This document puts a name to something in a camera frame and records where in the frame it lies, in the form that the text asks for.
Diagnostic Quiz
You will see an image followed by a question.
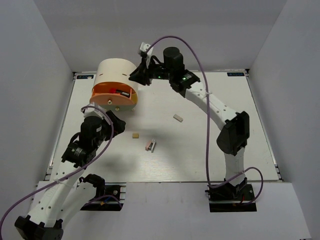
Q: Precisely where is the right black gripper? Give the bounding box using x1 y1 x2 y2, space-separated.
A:
130 56 174 86

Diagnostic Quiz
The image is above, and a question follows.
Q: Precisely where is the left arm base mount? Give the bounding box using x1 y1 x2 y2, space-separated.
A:
80 182 127 212

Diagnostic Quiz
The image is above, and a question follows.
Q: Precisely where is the green cap black highlighter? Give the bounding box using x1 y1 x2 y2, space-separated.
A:
120 91 131 98

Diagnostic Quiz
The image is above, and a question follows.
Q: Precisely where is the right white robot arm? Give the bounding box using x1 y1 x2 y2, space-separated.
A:
129 42 250 200

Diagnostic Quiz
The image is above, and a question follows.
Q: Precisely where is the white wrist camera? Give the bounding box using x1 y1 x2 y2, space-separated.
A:
80 104 107 120
138 42 154 65

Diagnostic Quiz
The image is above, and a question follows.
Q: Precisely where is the grey white eraser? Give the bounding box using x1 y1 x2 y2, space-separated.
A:
173 114 183 123

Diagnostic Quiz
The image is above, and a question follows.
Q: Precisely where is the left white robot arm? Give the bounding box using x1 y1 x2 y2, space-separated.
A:
14 110 126 240

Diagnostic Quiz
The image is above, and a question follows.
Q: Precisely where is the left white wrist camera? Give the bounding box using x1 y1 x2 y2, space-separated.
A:
80 104 107 120

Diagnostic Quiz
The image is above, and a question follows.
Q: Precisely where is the cream cylindrical desk organizer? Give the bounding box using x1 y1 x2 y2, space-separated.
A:
89 58 139 111

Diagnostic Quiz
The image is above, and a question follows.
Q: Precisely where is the orange organizer drawer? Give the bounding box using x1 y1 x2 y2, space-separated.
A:
89 82 138 106

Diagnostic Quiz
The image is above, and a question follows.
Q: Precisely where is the pink cap black highlighter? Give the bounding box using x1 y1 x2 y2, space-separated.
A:
110 88 118 94

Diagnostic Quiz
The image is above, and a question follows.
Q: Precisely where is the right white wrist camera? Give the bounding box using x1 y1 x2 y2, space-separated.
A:
138 42 154 65

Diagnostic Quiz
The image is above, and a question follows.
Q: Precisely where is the small beige eraser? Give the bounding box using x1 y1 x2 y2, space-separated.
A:
132 133 139 139

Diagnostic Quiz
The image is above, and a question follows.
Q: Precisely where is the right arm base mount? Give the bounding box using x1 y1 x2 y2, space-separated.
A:
205 184 257 213

